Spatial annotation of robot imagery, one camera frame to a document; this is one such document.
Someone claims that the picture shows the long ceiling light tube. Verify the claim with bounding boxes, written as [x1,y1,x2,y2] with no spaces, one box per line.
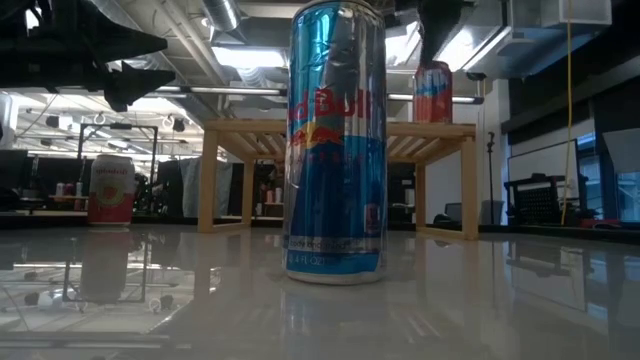
[154,85,485,105]

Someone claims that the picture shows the black rig frame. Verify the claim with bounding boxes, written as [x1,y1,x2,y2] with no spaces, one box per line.
[77,122,159,201]

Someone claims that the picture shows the white and pink beverage can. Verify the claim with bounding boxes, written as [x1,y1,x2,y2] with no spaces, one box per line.
[87,153,137,227]

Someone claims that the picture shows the wooden slatted shelf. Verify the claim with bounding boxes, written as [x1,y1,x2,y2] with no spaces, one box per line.
[197,118,479,241]

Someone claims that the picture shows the black wire cart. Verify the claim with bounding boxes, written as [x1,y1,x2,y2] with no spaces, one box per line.
[503,172,592,227]

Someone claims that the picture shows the grey fabric cover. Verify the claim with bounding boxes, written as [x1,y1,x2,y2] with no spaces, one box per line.
[179,157,234,219]

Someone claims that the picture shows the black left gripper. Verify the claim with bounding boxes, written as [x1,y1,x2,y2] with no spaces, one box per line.
[0,0,177,112]

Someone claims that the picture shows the blue silver Red Bull can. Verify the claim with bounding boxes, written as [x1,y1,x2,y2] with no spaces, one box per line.
[282,0,390,286]

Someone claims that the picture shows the silver round ceiling duct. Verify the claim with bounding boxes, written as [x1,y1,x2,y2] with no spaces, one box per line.
[202,0,242,32]

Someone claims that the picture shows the black tripod stand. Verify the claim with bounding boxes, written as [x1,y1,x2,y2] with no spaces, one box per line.
[485,130,498,225]

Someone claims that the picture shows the yellow cable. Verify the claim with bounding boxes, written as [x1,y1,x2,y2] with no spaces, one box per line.
[559,0,574,226]

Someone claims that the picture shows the grey bin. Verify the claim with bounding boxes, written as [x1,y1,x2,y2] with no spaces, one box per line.
[480,199,505,226]

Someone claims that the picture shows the red and blue Fanta can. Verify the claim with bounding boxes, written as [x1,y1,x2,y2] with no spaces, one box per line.
[412,60,454,125]

